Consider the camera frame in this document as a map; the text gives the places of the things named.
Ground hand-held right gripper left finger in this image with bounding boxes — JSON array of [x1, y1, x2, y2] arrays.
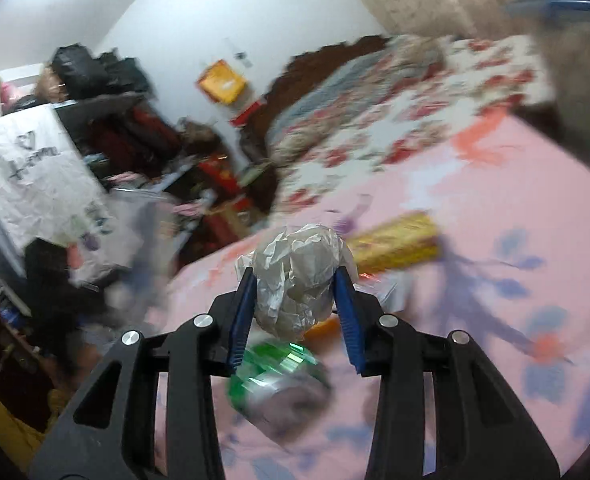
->
[[27, 266, 258, 480]]

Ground orange wall decoration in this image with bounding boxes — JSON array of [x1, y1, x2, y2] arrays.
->
[[197, 60, 248, 106]]

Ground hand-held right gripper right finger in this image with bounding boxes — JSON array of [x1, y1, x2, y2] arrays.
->
[[332, 266, 561, 480]]

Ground yellow cardboard box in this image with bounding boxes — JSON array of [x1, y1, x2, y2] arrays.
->
[[347, 212, 443, 273]]

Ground dark wooden headboard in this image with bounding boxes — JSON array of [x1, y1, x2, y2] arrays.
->
[[240, 35, 391, 161]]

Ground white bag with black scribble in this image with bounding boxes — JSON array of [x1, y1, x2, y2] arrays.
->
[[0, 105, 116, 256]]

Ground clear blue-lidded storage box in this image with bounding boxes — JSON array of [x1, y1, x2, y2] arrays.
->
[[505, 0, 590, 21]]

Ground pink printed bedsheet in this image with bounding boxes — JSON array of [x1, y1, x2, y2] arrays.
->
[[152, 110, 590, 480]]

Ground white red-flowered quilt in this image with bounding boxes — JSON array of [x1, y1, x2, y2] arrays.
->
[[270, 35, 556, 211]]

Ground black bags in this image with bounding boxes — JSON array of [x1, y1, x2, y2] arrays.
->
[[50, 45, 151, 101]]

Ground folded patterned quilt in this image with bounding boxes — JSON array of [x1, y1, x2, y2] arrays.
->
[[267, 35, 446, 161]]

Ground white paper ball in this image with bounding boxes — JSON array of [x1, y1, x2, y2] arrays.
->
[[237, 224, 360, 341]]

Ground person's mustard clothing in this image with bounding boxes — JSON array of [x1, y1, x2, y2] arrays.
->
[[0, 380, 60, 476]]

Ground orange wrapper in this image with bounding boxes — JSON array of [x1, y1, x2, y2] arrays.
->
[[302, 319, 341, 340]]

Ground beige leaf-patterned curtain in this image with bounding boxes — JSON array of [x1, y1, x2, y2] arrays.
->
[[325, 0, 590, 41]]

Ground cluttered shelf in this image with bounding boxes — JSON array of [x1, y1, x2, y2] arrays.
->
[[50, 92, 276, 261]]

